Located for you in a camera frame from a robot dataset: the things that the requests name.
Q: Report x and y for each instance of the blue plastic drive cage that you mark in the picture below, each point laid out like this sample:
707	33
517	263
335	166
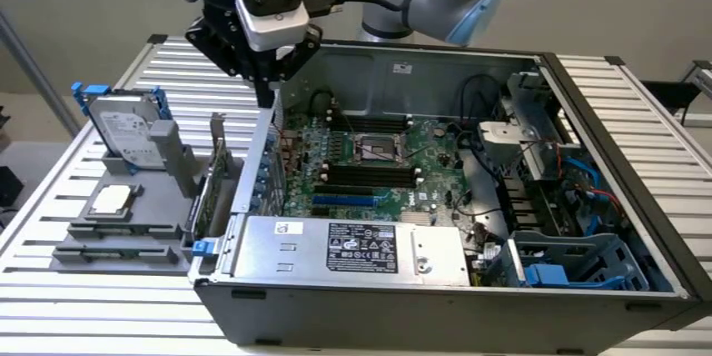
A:
589	254

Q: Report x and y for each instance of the short black expansion slot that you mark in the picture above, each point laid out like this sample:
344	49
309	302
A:
328	211

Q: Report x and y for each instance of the long black expansion slot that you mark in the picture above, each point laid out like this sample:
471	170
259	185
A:
341	190

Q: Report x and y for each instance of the blue expansion slot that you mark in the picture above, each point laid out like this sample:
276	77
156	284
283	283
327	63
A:
341	200

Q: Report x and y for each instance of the black open PC case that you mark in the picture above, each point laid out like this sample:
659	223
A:
389	318

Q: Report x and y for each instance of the aluminium profile rail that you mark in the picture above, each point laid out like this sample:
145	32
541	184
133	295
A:
697	76

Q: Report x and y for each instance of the green RAM stick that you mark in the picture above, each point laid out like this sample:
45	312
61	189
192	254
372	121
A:
113	252

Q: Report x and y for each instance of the metal drive cage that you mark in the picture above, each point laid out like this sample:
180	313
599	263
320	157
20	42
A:
528	122

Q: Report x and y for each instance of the graphics card with metal bracket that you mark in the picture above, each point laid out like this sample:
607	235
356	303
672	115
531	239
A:
219	172

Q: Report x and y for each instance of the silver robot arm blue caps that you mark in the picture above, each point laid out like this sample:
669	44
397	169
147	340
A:
439	1

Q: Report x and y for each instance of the hard disk in blue caddy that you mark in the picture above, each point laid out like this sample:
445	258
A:
125	126

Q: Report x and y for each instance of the black device beside table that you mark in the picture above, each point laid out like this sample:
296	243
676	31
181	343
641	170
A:
11	185

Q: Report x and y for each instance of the white sticker in case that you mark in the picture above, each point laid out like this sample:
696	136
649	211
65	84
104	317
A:
401	68

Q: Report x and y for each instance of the silver CPU chip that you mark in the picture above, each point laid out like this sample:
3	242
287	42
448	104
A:
113	199

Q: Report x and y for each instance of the CPU socket with metal frame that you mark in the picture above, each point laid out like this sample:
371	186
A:
376	146

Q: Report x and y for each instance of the aluminium frame post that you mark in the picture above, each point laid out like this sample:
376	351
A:
33	68

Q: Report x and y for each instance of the black table corner cap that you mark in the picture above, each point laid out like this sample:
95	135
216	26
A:
615	60
156	38

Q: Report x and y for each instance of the silver power supply unit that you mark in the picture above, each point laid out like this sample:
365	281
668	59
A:
267	256

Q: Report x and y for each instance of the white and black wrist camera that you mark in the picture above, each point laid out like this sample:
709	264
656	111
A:
275	24

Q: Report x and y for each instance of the blue case latch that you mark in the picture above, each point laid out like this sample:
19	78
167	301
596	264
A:
203	248

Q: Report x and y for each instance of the green motherboard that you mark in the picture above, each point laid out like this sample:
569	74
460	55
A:
433	176

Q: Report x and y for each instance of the black box behind table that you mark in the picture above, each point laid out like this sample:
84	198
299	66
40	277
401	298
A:
664	95

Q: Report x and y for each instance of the black RAM slot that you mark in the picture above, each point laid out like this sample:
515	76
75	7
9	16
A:
372	129
372	121
369	177
369	183
369	171
369	166
372	125
372	118

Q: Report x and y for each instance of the grey parts rack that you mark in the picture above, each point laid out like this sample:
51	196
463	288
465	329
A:
139	266

